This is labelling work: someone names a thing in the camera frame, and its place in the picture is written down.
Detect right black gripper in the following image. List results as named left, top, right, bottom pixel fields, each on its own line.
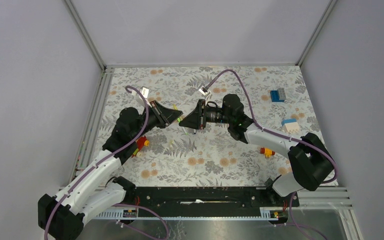
left=179, top=99, right=233, bottom=130

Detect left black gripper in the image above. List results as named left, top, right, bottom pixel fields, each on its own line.
left=131, top=100, right=183, bottom=141

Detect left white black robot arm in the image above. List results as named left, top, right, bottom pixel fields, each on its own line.
left=38, top=100, right=183, bottom=240

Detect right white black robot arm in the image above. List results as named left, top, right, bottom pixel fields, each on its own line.
left=179, top=94, right=336, bottom=206

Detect red yellow green toy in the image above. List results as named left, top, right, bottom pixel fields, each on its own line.
left=132, top=136, right=150, bottom=157

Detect floral patterned table mat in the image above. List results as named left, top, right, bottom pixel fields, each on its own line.
left=94, top=66, right=321, bottom=187

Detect blue grey toy blocks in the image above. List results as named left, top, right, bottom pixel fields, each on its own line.
left=270, top=88, right=286, bottom=103

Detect blue white eraser block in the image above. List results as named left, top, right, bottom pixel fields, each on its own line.
left=281, top=118, right=301, bottom=134

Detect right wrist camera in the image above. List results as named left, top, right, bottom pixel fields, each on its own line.
left=198, top=86, right=212, bottom=101

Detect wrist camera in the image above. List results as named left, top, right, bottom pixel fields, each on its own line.
left=198, top=86, right=212, bottom=101
left=131, top=86, right=151, bottom=108

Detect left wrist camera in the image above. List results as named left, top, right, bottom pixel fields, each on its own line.
left=131, top=86, right=151, bottom=108

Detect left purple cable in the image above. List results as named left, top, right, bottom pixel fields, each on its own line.
left=43, top=85, right=170, bottom=240

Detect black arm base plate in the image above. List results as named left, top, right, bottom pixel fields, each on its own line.
left=121, top=186, right=300, bottom=218

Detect white slotted cable duct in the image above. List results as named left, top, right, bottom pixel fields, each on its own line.
left=92, top=207, right=280, bottom=222

